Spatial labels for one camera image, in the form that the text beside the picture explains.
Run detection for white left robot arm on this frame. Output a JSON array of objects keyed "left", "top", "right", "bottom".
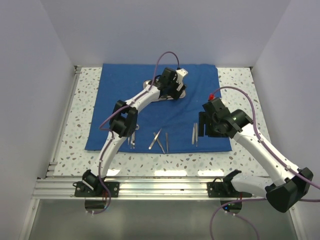
[{"left": 77, "top": 67, "right": 188, "bottom": 197}]

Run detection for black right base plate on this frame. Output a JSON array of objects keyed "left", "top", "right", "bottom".
[{"left": 206, "top": 181, "right": 253, "bottom": 198}]

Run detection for steel surgical scissors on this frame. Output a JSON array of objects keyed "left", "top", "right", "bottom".
[{"left": 130, "top": 124, "right": 140, "bottom": 149}]

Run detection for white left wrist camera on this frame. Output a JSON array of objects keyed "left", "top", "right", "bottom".
[{"left": 176, "top": 68, "right": 188, "bottom": 92}]

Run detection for thin steel scalpel handle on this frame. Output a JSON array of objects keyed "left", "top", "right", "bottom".
[{"left": 194, "top": 122, "right": 198, "bottom": 147}]

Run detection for broad steel tweezers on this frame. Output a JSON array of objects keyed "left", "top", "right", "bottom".
[{"left": 191, "top": 123, "right": 196, "bottom": 145}]

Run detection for aluminium mounting rail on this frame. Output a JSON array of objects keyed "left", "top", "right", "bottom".
[{"left": 32, "top": 162, "right": 293, "bottom": 200}]

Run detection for angled steel tweezers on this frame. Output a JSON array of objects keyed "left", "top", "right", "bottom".
[{"left": 148, "top": 129, "right": 162, "bottom": 150}]

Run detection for thin steel tweezers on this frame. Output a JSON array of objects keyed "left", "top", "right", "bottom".
[{"left": 153, "top": 132, "right": 165, "bottom": 154}]

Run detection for blue surgical drape cloth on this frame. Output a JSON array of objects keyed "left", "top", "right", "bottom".
[{"left": 85, "top": 63, "right": 232, "bottom": 154}]

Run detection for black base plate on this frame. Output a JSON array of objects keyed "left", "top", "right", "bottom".
[
  {"left": 206, "top": 181, "right": 253, "bottom": 198},
  {"left": 72, "top": 181, "right": 120, "bottom": 198}
]

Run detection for stainless steel instrument tray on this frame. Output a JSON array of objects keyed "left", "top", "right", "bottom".
[{"left": 143, "top": 80, "right": 187, "bottom": 102}]

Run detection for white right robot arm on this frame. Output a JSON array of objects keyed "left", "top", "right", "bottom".
[{"left": 198, "top": 98, "right": 314, "bottom": 213}]

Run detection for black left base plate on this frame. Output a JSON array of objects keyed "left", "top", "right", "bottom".
[{"left": 72, "top": 181, "right": 120, "bottom": 198}]

